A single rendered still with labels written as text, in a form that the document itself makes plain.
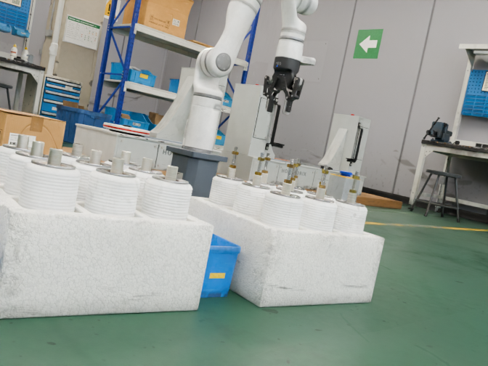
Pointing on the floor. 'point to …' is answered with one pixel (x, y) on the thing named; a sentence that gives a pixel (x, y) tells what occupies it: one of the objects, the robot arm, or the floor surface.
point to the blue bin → (219, 267)
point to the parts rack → (184, 47)
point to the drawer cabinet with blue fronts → (50, 94)
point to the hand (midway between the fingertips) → (277, 108)
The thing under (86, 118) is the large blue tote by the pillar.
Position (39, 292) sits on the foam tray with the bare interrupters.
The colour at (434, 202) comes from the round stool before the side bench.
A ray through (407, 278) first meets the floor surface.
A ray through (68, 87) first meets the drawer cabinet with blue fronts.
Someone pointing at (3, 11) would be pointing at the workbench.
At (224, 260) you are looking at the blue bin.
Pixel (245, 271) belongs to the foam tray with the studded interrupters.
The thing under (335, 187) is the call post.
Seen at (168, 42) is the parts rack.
